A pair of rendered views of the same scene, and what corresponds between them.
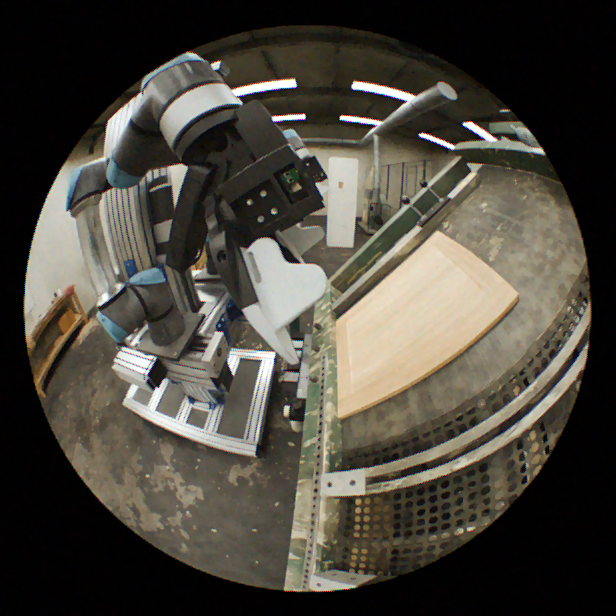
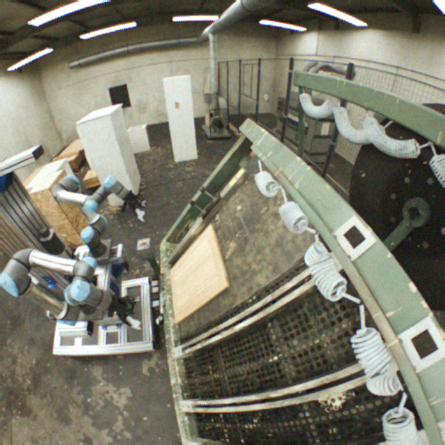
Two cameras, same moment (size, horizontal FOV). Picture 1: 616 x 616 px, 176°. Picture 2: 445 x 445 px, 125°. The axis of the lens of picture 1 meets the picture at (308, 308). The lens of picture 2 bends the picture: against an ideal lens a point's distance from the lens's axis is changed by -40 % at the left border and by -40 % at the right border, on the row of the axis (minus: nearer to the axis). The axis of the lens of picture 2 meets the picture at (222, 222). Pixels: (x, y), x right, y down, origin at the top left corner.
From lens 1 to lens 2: 0.83 m
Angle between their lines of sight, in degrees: 16
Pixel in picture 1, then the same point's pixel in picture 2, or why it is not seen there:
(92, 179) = (23, 278)
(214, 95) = (105, 304)
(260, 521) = (169, 396)
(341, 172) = (176, 93)
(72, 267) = not seen: outside the picture
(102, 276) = (56, 307)
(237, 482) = (148, 372)
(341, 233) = (184, 148)
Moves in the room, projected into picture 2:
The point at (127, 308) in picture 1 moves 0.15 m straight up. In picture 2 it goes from (73, 312) to (57, 300)
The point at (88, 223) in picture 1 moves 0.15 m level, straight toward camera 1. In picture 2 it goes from (36, 294) to (53, 305)
